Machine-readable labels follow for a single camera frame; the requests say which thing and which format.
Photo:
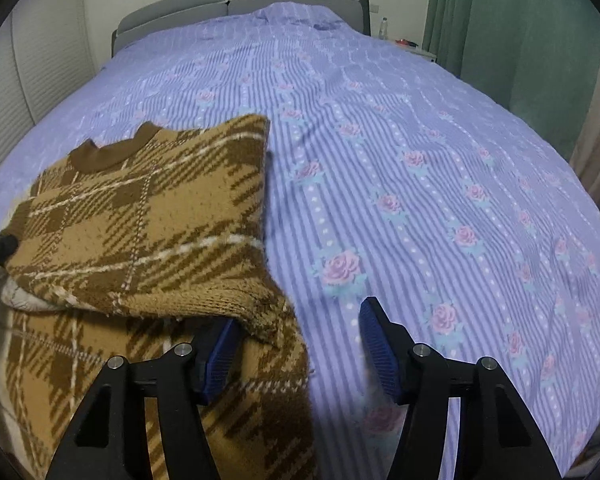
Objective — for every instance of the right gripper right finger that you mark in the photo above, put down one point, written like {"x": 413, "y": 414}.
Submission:
{"x": 498, "y": 436}

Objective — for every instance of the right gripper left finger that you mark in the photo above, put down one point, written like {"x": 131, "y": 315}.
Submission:
{"x": 107, "y": 438}

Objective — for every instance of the brown plaid knit sweater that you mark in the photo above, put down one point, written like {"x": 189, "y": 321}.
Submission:
{"x": 132, "y": 246}

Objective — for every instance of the white louvered wardrobe doors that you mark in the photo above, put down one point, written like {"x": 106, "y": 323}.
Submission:
{"x": 45, "y": 55}

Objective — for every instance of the purple floral striped bedsheet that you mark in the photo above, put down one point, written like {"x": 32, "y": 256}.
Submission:
{"x": 385, "y": 176}

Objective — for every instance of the white nightstand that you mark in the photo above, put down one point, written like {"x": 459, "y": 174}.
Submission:
{"x": 410, "y": 46}

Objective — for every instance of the green curtain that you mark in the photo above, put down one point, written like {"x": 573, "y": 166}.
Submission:
{"x": 539, "y": 59}

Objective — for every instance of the clear plastic bottle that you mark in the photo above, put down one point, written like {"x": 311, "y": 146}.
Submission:
{"x": 383, "y": 29}

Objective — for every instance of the grey upholstered headboard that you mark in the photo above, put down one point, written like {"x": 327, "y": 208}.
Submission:
{"x": 166, "y": 14}

